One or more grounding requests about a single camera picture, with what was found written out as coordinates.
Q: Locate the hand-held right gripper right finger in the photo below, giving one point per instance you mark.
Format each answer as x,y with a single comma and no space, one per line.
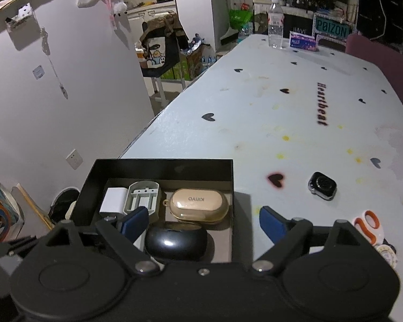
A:
272,224

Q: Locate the black cardboard box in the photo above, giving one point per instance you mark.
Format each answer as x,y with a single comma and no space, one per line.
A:
161,169

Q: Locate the cartoon print tote bag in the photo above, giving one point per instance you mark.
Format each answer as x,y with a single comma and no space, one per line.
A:
158,53

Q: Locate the white trash bin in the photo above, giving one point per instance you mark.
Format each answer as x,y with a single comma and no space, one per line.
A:
63,203

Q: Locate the green shopping bag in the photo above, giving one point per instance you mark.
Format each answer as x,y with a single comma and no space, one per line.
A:
240,18

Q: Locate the grey plastic holder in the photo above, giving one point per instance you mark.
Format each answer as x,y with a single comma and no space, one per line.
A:
154,204

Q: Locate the black smartwatch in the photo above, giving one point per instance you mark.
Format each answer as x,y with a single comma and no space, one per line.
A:
322,184

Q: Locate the pack of water bottles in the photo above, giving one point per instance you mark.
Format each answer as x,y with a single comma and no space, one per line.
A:
208,61

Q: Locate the pink chair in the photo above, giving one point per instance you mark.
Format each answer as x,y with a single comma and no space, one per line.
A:
379,60

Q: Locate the white metal chair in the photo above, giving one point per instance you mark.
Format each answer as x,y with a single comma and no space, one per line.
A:
158,89

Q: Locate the green white carton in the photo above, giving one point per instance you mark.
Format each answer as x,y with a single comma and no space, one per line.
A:
174,71

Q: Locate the clear water bottle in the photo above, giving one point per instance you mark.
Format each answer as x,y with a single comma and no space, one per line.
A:
276,23

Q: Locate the colorful patterned box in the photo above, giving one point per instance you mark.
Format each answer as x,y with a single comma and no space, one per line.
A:
0,208

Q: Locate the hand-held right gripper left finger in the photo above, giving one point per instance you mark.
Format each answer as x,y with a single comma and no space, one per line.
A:
136,220

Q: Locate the white orange scissors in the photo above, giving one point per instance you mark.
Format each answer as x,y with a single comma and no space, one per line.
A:
375,223

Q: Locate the white plush toy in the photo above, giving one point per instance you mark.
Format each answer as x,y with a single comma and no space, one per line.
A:
120,7

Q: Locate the dark printed storage box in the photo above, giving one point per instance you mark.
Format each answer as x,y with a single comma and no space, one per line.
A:
300,23

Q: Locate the black earbud case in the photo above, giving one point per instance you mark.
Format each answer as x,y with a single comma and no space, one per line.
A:
176,241

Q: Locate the beige earbud case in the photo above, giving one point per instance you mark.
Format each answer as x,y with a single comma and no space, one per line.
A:
194,204

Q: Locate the white wall socket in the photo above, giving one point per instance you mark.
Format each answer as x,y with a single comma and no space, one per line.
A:
74,159

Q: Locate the white wall charger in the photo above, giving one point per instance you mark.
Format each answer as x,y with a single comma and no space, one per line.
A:
114,199

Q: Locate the teal sign plate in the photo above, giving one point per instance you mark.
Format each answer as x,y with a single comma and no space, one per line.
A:
332,28

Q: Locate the black vest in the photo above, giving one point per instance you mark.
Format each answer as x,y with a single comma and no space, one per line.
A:
376,10

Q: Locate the blue tissue pack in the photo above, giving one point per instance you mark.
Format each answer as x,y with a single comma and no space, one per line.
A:
304,43

